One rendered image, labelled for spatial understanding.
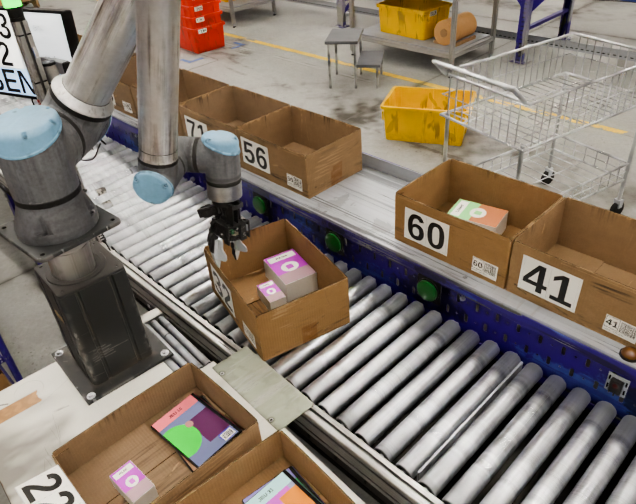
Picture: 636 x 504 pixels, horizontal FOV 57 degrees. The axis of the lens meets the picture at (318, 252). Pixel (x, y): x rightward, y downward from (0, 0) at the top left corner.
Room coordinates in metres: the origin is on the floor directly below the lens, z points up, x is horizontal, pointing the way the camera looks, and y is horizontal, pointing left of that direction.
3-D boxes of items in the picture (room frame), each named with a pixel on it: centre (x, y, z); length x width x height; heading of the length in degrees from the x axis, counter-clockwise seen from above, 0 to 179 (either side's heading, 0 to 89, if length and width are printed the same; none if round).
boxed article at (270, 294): (1.41, 0.16, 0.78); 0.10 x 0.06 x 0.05; 27
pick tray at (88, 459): (0.85, 0.40, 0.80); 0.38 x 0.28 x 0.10; 132
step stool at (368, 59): (5.47, -0.50, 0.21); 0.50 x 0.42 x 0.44; 76
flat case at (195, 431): (0.92, 0.33, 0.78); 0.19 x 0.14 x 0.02; 46
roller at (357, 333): (1.25, -0.08, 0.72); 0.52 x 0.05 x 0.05; 132
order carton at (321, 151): (2.05, 0.04, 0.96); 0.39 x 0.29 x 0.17; 42
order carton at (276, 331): (1.40, 0.14, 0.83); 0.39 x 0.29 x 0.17; 28
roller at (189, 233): (1.87, 0.49, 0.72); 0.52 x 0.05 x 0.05; 132
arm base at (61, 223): (1.23, 0.62, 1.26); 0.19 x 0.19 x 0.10
